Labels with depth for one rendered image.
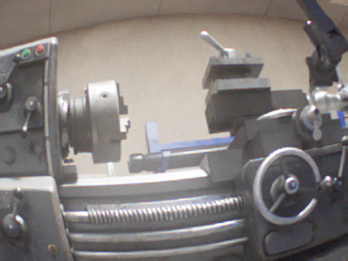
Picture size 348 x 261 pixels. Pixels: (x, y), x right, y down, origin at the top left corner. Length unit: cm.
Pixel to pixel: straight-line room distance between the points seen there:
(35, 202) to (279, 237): 63
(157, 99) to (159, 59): 40
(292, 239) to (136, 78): 402
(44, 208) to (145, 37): 427
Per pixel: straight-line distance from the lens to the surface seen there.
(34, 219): 133
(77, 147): 178
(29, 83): 159
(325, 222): 145
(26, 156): 151
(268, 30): 586
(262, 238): 137
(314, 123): 142
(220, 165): 154
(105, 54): 536
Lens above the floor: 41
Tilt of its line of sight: 20 degrees up
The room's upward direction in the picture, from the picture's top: 10 degrees counter-clockwise
